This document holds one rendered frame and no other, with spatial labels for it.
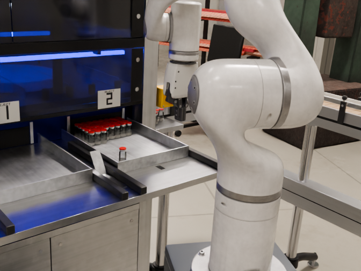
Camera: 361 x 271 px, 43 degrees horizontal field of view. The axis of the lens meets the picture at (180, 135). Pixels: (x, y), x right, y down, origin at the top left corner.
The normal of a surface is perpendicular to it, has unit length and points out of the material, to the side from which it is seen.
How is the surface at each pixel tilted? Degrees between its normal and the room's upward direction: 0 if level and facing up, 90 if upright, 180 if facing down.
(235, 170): 103
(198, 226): 0
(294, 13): 89
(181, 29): 90
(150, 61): 90
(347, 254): 0
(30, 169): 0
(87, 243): 90
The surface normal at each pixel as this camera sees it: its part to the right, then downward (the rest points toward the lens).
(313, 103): 0.47, 0.35
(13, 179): 0.06, -0.94
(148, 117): 0.64, 0.29
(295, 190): -0.76, 0.17
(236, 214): -0.42, 0.27
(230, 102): 0.13, 0.18
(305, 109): 0.29, 0.47
